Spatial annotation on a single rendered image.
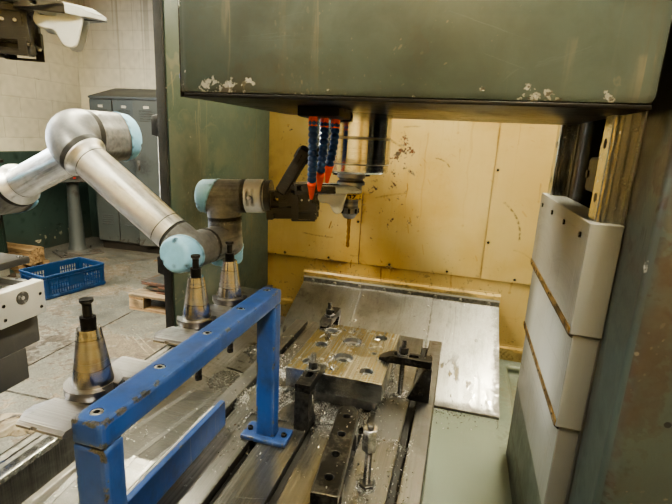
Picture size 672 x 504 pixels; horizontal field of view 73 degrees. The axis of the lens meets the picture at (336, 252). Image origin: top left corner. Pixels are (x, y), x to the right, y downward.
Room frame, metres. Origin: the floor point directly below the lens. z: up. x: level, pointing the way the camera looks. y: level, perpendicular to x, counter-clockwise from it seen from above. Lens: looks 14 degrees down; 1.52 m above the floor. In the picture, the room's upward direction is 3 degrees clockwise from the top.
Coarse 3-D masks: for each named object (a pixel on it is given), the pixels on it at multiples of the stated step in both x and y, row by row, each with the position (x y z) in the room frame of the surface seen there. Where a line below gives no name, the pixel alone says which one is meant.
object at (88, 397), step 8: (120, 376) 0.50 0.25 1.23; (64, 384) 0.47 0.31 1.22; (112, 384) 0.48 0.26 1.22; (64, 392) 0.46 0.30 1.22; (72, 392) 0.46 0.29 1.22; (80, 392) 0.46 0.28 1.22; (88, 392) 0.46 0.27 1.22; (96, 392) 0.46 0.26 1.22; (104, 392) 0.47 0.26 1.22; (72, 400) 0.46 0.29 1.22; (80, 400) 0.45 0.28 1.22; (88, 400) 0.46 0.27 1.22; (96, 400) 0.46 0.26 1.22
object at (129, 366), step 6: (114, 360) 0.55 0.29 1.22; (120, 360) 0.55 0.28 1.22; (126, 360) 0.55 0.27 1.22; (132, 360) 0.56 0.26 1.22; (138, 360) 0.56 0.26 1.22; (144, 360) 0.56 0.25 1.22; (114, 366) 0.54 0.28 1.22; (120, 366) 0.54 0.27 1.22; (126, 366) 0.54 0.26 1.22; (132, 366) 0.54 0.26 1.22; (138, 366) 0.54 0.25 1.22; (144, 366) 0.54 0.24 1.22; (126, 372) 0.52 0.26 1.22; (132, 372) 0.52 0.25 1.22; (126, 378) 0.51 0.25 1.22
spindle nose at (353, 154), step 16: (352, 112) 0.93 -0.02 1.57; (352, 128) 0.93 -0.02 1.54; (368, 128) 0.93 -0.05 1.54; (384, 128) 0.95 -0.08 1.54; (352, 144) 0.93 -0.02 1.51; (368, 144) 0.93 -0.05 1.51; (384, 144) 0.96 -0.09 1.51; (336, 160) 0.93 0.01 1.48; (352, 160) 0.93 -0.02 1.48; (368, 160) 0.93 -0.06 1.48; (384, 160) 0.96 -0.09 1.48
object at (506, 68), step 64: (192, 0) 0.74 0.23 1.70; (256, 0) 0.71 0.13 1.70; (320, 0) 0.69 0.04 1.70; (384, 0) 0.66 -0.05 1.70; (448, 0) 0.64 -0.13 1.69; (512, 0) 0.62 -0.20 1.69; (576, 0) 0.60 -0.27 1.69; (640, 0) 0.59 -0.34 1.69; (192, 64) 0.74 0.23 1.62; (256, 64) 0.71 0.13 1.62; (320, 64) 0.69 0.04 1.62; (384, 64) 0.66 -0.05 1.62; (448, 64) 0.64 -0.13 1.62; (512, 64) 0.62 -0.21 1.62; (576, 64) 0.60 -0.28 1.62; (640, 64) 0.58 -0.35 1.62
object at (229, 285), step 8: (224, 264) 0.79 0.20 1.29; (232, 264) 0.79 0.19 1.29; (224, 272) 0.79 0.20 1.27; (232, 272) 0.79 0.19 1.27; (224, 280) 0.79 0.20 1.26; (232, 280) 0.79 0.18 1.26; (224, 288) 0.79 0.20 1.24; (232, 288) 0.79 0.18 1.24; (240, 288) 0.80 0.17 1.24; (224, 296) 0.78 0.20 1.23; (232, 296) 0.78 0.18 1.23; (240, 296) 0.80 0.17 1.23
